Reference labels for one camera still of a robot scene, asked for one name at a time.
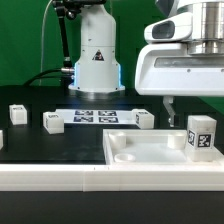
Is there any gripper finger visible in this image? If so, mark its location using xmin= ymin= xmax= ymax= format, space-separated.
xmin=163 ymin=96 xmax=175 ymax=127

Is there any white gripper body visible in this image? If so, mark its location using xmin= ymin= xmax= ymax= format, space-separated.
xmin=135 ymin=43 xmax=224 ymax=97

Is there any white square table top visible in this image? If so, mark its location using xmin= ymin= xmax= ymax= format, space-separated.
xmin=103 ymin=129 xmax=224 ymax=166

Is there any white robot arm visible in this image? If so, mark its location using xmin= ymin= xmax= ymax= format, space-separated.
xmin=70 ymin=0 xmax=224 ymax=124

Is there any white fiducial marker sheet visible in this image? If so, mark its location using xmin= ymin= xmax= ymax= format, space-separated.
xmin=56 ymin=109 xmax=135 ymax=125

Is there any white U-shaped fence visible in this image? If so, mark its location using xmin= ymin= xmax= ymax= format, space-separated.
xmin=0 ymin=129 xmax=224 ymax=193

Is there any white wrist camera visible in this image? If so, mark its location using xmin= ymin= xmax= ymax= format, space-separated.
xmin=144 ymin=12 xmax=193 ymax=43

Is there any black cable bundle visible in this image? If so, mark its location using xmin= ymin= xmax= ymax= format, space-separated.
xmin=22 ymin=68 xmax=74 ymax=88

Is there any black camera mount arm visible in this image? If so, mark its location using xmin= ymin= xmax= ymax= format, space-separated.
xmin=52 ymin=0 xmax=107 ymax=67

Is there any white cable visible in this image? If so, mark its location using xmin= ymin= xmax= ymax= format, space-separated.
xmin=39 ymin=0 xmax=54 ymax=87

